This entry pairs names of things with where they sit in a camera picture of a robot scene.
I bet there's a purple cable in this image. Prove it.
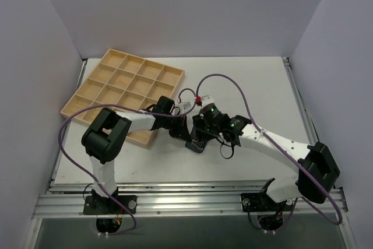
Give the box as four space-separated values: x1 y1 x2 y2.
58 87 198 236
195 73 343 232

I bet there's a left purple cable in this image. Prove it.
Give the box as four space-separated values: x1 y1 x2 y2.
58 87 198 236

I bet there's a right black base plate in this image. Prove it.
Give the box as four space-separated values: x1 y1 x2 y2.
240 192 293 213

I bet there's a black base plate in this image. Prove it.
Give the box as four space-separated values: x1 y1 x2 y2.
83 195 137 215
240 192 293 213

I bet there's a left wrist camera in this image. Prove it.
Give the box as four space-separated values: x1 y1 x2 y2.
176 101 192 114

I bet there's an aluminium frame rail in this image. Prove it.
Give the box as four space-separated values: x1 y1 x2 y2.
31 184 349 219

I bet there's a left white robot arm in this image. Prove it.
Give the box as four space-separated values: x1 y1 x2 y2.
81 96 191 213

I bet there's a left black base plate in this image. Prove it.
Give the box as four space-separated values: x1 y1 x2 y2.
83 195 137 215

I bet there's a navy striped underwear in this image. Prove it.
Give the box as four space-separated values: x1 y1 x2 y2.
184 126 211 154

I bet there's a wooden compartment tray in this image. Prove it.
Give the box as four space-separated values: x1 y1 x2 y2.
60 48 185 149

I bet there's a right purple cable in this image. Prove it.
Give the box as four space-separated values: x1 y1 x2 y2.
195 73 343 232

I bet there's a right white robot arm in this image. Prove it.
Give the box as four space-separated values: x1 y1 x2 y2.
192 104 340 210

